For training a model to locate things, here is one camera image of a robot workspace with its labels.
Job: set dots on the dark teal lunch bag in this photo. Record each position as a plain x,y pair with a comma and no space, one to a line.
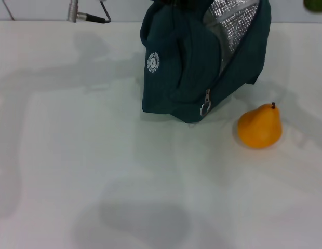
181,77

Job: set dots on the yellow orange pear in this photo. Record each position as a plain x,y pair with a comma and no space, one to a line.
259,128

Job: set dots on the green cucumber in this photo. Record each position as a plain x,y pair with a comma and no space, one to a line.
316,5

